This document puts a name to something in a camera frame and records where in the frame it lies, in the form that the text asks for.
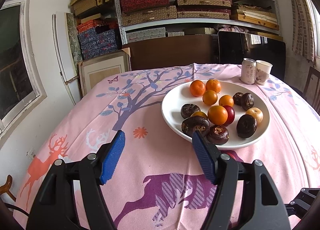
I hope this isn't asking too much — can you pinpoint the dark brown fruit table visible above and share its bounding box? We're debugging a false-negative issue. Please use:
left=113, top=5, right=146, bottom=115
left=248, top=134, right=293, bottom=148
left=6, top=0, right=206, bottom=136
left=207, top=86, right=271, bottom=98
left=181, top=116, right=210, bottom=137
left=233, top=92, right=243, bottom=106
left=236, top=114, right=257, bottom=138

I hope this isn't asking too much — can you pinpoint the yellow-orange fruit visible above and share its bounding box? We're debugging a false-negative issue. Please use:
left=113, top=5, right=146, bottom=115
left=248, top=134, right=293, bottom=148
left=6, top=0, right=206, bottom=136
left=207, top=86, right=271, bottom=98
left=207, top=105, right=228, bottom=125

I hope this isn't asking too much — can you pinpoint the dark brown fruit table front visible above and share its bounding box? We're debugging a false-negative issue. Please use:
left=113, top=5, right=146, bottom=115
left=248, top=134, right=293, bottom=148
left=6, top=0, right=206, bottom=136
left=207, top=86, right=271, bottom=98
left=181, top=116, right=210, bottom=137

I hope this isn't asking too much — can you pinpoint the orange tangerine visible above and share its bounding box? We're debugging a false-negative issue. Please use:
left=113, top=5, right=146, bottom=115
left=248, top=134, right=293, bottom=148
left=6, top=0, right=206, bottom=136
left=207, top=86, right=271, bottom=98
left=219, top=95, right=234, bottom=107
left=202, top=90, right=218, bottom=106
left=206, top=79, right=221, bottom=93

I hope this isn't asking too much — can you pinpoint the large orange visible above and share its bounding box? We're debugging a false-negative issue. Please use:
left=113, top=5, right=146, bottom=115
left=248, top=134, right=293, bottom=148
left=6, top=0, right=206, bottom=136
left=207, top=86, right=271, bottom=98
left=189, top=80, right=206, bottom=97

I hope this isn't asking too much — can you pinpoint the red plum on table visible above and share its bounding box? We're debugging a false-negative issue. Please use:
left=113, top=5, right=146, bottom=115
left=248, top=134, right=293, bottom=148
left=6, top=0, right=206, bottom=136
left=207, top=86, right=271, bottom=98
left=226, top=152, right=236, bottom=160

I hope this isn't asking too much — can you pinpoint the dark brown fruit front plate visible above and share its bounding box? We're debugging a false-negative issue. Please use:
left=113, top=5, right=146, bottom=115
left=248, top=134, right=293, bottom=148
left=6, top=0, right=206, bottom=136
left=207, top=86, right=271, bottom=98
left=206, top=125, right=229, bottom=145

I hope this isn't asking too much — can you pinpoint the pale yellow fruit on plate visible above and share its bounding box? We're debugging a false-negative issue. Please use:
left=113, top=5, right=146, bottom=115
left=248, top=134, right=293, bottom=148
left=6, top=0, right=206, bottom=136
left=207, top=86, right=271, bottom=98
left=246, top=107, right=264, bottom=125

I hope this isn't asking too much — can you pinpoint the white oval plate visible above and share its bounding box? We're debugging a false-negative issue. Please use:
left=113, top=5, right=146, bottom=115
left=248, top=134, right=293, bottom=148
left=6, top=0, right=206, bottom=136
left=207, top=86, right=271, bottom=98
left=161, top=81, right=270, bottom=150

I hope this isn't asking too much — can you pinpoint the pink deer-print tablecloth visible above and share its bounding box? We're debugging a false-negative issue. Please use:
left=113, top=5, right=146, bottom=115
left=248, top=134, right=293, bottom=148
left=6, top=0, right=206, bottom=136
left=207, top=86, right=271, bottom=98
left=16, top=64, right=319, bottom=229

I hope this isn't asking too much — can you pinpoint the red plum on plate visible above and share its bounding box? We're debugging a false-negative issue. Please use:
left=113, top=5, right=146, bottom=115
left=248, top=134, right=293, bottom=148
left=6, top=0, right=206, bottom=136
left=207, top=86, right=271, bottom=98
left=223, top=105, right=235, bottom=126

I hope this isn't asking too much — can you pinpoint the dark wooden chair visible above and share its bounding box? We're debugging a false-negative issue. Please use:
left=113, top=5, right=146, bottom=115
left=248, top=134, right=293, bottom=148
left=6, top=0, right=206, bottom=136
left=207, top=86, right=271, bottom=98
left=303, top=66, right=319, bottom=114

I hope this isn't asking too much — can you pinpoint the dark brown fruit on plate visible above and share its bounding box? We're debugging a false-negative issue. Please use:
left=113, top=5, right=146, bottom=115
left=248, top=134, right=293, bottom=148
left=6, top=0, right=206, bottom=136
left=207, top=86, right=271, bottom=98
left=180, top=103, right=201, bottom=119

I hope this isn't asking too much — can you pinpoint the white paper cup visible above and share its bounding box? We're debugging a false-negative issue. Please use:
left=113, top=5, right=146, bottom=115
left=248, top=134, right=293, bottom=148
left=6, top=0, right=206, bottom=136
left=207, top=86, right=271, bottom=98
left=255, top=60, right=273, bottom=85

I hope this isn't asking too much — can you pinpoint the framed picture leaning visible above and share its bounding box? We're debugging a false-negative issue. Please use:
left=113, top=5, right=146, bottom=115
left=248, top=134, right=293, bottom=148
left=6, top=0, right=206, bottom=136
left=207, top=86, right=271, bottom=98
left=78, top=47, right=131, bottom=97

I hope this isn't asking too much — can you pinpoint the white beverage can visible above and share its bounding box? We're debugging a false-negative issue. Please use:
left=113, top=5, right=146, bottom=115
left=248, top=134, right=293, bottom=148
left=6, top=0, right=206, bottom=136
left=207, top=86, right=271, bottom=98
left=240, top=58, right=256, bottom=84

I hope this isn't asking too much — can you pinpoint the white leaning board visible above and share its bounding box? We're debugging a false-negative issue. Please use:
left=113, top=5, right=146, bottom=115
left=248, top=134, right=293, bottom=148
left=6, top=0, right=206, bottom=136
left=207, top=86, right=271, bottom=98
left=52, top=12, right=81, bottom=105

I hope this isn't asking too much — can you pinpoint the checkered curtain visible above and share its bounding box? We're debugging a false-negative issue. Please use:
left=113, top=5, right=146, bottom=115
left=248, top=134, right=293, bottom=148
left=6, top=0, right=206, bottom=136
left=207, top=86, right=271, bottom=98
left=291, top=0, right=316, bottom=62

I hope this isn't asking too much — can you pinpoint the black glossy panel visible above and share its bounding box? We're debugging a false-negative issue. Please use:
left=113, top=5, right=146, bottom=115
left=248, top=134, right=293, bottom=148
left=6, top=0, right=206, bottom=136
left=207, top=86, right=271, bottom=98
left=217, top=31, right=286, bottom=80

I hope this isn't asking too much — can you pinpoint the stack of blue patterned boxes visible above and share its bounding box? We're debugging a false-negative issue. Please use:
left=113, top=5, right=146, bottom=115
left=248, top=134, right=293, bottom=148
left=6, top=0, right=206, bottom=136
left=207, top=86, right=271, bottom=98
left=78, top=28, right=118, bottom=60

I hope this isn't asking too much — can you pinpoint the dark brown board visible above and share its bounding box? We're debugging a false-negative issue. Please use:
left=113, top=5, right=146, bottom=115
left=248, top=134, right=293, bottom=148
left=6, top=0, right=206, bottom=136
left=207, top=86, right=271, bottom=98
left=123, top=34, right=219, bottom=70

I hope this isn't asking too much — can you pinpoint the white metal shelving unit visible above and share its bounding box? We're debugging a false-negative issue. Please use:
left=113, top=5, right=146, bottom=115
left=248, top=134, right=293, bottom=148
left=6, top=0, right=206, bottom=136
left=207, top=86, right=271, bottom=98
left=114, top=0, right=280, bottom=44

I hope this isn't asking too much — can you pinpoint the black cable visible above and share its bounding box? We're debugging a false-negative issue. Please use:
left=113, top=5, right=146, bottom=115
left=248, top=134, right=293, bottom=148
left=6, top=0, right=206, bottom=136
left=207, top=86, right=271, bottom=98
left=3, top=202, right=29, bottom=218

